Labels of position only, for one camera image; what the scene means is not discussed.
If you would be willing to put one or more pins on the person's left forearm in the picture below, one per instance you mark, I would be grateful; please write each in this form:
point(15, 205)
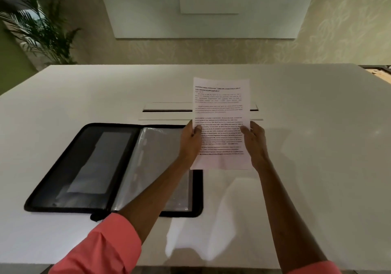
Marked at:
point(122, 215)

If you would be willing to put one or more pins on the black document folder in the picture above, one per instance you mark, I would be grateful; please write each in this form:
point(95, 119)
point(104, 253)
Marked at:
point(88, 168)

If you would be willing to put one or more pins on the white wall panel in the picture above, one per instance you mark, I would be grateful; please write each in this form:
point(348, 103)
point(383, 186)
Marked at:
point(207, 4)

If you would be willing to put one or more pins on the wooden furniture piece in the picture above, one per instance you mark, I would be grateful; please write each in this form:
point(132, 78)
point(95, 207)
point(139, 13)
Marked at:
point(378, 72)

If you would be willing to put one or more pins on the person's right forearm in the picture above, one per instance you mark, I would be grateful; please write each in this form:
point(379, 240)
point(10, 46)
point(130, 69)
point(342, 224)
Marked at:
point(293, 221)

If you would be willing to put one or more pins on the person's left thumb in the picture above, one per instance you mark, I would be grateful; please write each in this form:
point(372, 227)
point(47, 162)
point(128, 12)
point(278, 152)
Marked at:
point(195, 131)

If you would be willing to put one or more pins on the person's left hand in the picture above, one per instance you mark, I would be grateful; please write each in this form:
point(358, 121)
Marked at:
point(190, 143)

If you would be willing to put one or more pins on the clear plastic sleeve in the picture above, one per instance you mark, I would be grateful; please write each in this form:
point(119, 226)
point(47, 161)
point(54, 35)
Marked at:
point(152, 166)

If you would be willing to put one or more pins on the person's right thumb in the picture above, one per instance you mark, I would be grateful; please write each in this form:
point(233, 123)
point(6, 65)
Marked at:
point(246, 131)

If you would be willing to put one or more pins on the printed white paper sheet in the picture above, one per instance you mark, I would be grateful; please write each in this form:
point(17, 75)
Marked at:
point(220, 111)

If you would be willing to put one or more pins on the green potted palm plant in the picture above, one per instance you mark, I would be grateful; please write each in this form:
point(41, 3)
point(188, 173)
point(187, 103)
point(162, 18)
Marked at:
point(38, 26)

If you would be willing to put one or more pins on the person's right hand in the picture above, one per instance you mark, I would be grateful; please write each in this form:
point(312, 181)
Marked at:
point(254, 143)

